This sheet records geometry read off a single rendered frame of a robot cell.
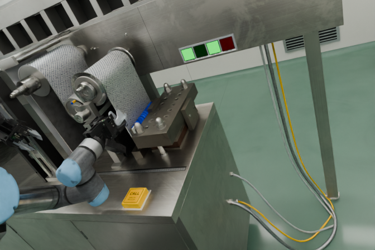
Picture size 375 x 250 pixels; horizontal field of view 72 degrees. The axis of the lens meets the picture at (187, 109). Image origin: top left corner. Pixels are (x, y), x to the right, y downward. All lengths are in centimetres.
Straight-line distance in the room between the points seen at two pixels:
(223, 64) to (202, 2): 269
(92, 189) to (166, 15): 73
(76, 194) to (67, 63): 59
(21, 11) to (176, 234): 127
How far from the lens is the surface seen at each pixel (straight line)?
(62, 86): 121
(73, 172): 85
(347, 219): 184
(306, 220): 184
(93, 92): 102
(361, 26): 366
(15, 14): 163
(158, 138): 99
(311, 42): 129
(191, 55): 116
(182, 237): 99
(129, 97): 113
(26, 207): 88
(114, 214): 98
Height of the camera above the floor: 150
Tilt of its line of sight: 27 degrees down
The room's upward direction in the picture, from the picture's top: 23 degrees counter-clockwise
